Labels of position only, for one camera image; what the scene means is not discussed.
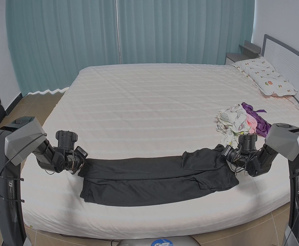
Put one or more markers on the blue-green curtain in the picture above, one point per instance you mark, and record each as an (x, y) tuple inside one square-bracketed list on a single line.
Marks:
[(185, 22), (62, 34)]

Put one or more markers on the bed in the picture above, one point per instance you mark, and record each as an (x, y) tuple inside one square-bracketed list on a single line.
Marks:
[(152, 99)]

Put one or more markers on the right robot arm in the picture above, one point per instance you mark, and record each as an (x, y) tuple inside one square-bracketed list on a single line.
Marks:
[(282, 142)]

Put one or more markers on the pink garment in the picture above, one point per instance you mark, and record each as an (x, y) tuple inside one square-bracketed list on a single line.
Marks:
[(251, 120)]

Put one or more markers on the white printed pyjama top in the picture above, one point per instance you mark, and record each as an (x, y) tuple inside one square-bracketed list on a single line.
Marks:
[(228, 118)]

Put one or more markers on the white printed pillow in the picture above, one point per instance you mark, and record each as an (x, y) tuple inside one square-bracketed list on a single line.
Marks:
[(266, 77)]

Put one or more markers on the purple garment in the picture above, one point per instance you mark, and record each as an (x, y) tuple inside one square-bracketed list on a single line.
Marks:
[(260, 127)]

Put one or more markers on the black T-shirt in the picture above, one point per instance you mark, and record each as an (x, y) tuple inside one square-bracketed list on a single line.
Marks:
[(152, 178)]

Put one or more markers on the grey bedside table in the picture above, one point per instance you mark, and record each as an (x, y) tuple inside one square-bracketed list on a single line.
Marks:
[(236, 56)]

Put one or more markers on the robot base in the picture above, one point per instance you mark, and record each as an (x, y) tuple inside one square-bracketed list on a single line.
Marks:
[(157, 242)]

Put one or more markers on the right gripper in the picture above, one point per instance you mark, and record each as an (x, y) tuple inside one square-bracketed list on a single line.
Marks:
[(230, 154)]

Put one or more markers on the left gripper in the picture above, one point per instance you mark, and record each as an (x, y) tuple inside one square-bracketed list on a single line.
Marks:
[(78, 159)]

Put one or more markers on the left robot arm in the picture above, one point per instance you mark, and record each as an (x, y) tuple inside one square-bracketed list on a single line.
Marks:
[(18, 142)]

